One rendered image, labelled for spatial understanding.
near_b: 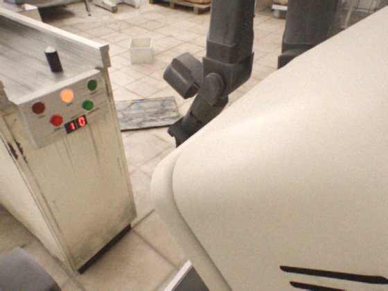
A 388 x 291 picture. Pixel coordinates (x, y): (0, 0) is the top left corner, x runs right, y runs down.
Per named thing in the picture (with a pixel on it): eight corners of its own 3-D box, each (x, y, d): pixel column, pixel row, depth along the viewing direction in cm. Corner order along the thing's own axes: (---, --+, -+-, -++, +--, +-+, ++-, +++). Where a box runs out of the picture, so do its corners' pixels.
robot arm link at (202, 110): (219, 108, 50) (236, 95, 53) (191, 82, 51) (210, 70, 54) (204, 130, 55) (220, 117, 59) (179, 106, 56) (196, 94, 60)
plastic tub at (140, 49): (133, 53, 315) (131, 37, 305) (153, 52, 316) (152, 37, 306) (130, 64, 292) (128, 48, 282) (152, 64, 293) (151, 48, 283)
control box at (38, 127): (31, 145, 80) (10, 100, 72) (103, 109, 95) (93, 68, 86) (39, 150, 79) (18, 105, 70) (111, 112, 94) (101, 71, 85)
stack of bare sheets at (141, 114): (95, 134, 201) (93, 131, 199) (98, 104, 231) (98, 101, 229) (181, 125, 209) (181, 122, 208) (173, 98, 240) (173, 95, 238)
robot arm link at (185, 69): (224, 85, 44) (252, 66, 50) (171, 35, 46) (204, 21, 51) (195, 129, 54) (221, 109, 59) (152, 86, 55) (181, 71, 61)
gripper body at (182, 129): (164, 132, 60) (176, 111, 54) (194, 111, 66) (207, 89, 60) (187, 154, 59) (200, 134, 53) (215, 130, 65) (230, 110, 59)
